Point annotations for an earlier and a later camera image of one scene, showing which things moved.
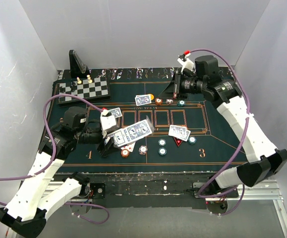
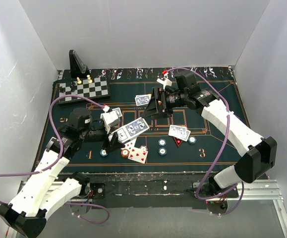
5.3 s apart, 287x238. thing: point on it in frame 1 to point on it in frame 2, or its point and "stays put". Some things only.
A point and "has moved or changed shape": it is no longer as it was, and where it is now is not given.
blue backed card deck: [132, 134] has moved or changed shape
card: [177, 131] stays put
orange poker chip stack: [125, 152] stays put
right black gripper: [172, 89] to [153, 109]
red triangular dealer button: [178, 142] stays put
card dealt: [143, 99] stays put
